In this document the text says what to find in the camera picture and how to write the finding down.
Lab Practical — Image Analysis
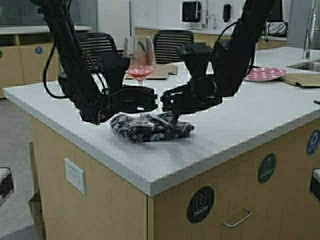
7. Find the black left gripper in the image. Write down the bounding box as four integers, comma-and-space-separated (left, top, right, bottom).
108, 84, 158, 113

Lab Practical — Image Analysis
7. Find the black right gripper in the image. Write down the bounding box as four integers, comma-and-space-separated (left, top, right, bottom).
160, 81, 223, 125

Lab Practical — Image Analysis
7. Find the black white patterned cloth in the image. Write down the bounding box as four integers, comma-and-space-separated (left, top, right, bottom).
110, 112, 195, 144

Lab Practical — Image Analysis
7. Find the wine glass with pink liquid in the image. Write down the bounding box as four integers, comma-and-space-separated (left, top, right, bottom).
123, 35, 156, 87

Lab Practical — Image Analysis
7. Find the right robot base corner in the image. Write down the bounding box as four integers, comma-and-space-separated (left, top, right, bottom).
310, 168, 320, 201

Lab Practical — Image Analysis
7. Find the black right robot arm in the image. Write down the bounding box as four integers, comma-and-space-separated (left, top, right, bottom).
160, 0, 275, 124

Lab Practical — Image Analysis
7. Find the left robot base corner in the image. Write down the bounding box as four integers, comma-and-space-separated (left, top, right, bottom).
0, 167, 14, 206

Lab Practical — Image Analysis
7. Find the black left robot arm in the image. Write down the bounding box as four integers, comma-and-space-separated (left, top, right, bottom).
33, 0, 158, 125

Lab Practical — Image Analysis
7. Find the right black mesh chair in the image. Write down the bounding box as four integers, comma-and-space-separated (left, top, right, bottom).
153, 29, 194, 65

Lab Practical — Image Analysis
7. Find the black mesh chair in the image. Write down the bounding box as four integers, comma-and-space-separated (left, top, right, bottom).
153, 29, 194, 65
77, 32, 123, 86

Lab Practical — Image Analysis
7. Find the left black mesh chair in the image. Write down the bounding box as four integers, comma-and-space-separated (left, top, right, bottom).
77, 32, 123, 86

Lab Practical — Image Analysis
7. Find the pink polka dot plate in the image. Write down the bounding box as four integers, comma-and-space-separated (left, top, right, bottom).
244, 67, 287, 82

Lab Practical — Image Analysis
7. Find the chrome pull-down kitchen faucet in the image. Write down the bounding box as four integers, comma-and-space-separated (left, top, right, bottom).
195, 0, 217, 30

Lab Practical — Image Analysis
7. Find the white island outlet plate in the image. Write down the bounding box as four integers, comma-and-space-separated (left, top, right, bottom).
64, 157, 86, 195

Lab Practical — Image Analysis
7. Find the green compost sticker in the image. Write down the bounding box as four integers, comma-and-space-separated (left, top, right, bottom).
257, 153, 277, 184

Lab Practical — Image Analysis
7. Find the black paper towel dispenser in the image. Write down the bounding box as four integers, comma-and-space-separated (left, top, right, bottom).
182, 1, 202, 23

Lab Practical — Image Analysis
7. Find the wooden recycling cabinet counter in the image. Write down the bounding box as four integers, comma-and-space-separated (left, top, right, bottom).
0, 24, 93, 100

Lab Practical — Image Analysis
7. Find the blue recycling sticker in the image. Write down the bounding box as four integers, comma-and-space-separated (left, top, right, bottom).
306, 129, 320, 156

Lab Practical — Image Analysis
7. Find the island steel sink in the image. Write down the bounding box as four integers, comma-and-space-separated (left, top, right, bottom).
287, 59, 320, 73

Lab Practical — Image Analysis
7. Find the island chrome faucet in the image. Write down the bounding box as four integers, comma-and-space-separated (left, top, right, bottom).
302, 0, 320, 60

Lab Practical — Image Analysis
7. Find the metal drawer handle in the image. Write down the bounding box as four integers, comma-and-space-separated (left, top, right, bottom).
222, 208, 253, 229

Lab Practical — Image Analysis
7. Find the black wall soap dispenser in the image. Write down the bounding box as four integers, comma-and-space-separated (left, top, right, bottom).
223, 4, 232, 23

